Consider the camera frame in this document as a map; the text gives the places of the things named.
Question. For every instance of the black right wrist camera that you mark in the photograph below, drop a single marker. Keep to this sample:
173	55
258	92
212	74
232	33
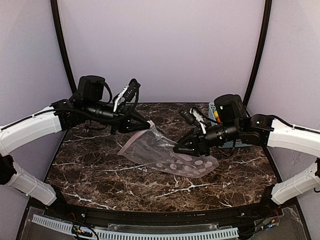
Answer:
187	116

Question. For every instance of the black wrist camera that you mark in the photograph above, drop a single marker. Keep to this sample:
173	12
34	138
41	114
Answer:
129	92
187	116

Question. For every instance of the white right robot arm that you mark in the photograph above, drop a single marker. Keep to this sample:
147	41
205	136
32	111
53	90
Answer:
264	131

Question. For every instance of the black frame post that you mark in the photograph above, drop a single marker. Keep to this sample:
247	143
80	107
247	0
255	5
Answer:
63	49
259	51

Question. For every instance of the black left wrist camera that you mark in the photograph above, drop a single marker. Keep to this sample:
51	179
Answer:
129	92

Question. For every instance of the black frame post right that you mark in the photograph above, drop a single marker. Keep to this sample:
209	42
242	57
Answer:
259	51

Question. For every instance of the black frame post left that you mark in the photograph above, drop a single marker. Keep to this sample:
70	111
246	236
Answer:
63	49

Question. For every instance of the clear zip top bag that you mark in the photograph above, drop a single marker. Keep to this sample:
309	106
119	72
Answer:
152	149

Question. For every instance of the light blue cable duct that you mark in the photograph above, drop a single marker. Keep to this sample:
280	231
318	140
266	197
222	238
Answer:
130	232

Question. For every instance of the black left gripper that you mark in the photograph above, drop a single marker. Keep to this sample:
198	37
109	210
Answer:
122	119

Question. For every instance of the light blue perforated basket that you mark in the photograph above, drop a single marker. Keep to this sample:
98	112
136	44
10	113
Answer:
227	145

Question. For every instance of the black front rail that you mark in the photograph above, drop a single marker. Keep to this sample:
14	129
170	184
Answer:
243	216

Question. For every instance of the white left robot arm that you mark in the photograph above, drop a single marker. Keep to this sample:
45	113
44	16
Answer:
25	145

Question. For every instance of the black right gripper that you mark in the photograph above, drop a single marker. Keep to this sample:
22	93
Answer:
200	143

